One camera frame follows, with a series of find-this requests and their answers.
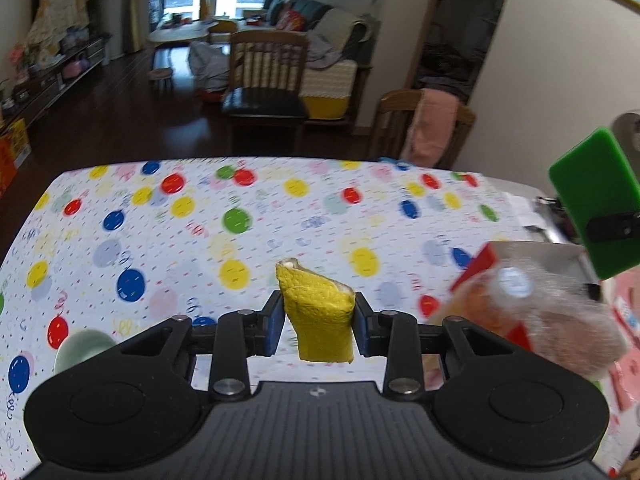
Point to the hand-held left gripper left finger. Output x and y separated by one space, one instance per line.
275 322

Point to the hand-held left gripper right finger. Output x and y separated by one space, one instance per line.
361 327

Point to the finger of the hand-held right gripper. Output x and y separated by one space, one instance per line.
612 227

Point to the yellow sponge cloth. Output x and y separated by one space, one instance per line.
320 310

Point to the crushed clear plastic bottle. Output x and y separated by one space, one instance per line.
530 285

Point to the balloon print tablecloth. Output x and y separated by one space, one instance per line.
200 240

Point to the pale green mug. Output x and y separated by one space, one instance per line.
82 352

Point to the wooden chair with towel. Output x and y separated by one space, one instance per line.
390 125

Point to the pink towel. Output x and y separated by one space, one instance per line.
432 127

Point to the wooden chair with dark seat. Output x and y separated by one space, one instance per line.
267 95

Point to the sofa with cream cover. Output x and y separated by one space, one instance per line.
335 75

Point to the pile of pale laundry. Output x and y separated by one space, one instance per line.
210 67

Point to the small wooden stool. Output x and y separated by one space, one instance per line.
161 77

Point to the round coffee table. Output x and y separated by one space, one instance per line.
185 35

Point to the orange cardboard box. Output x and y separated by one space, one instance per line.
6 165

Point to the yellow cardboard box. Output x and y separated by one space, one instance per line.
15 135

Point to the low dark media cabinet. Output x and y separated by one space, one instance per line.
45 85

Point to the floral hanging cloth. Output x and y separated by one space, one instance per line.
60 10

